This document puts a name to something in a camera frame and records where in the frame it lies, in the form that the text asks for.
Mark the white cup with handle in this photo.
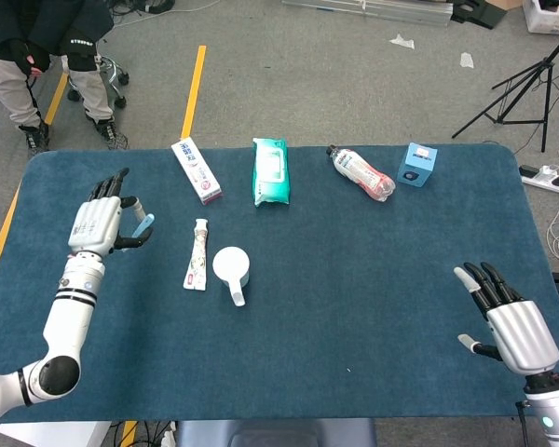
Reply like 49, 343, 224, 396
211, 246, 252, 307

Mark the chrome wheeled stool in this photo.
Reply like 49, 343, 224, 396
66, 53, 130, 110

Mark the blue table mat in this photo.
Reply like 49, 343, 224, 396
0, 143, 559, 424

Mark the aluminium profile rail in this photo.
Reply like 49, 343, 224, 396
281, 0, 454, 28

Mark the white pink toothpaste box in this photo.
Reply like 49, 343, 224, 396
170, 137, 224, 206

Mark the black tripod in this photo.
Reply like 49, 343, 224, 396
451, 22, 559, 154

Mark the plastic bottle with pink drink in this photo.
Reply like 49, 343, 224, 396
325, 144, 397, 204

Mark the white power strip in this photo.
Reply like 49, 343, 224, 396
519, 164, 559, 194

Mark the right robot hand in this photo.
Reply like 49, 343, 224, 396
453, 262, 559, 375

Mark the green wet wipes pack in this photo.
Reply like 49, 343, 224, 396
252, 137, 292, 209

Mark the black metal bracket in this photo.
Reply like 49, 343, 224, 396
451, 0, 509, 30

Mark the white plastic crate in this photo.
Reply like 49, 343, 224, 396
521, 0, 559, 36

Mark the black cable bundle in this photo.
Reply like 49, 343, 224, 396
106, 0, 220, 27

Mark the person in black jacket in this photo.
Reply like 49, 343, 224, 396
0, 0, 130, 157

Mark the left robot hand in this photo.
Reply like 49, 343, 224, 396
67, 167, 154, 257

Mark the light blue toothbrush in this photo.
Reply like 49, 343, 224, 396
130, 212, 156, 238

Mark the light blue speaker box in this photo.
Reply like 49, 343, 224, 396
396, 142, 439, 189

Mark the white floral toothpaste tube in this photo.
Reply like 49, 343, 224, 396
182, 218, 211, 291

